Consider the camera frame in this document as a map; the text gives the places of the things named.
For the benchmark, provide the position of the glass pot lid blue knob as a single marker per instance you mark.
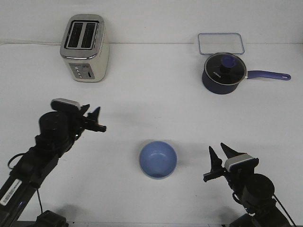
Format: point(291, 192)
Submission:
point(225, 68)

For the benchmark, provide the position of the cream and chrome toaster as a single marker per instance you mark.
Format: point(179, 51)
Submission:
point(85, 47)

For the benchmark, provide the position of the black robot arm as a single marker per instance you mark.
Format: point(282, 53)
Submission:
point(59, 129)
point(255, 192)

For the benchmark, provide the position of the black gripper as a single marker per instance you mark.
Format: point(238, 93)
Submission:
point(217, 170)
point(90, 122)

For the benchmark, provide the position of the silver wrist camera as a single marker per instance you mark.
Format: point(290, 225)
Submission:
point(62, 104)
point(237, 160)

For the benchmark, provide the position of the dark blue saucepan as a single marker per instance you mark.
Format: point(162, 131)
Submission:
point(222, 89)

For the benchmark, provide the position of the blue bowl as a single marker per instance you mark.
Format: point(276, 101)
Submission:
point(157, 159)

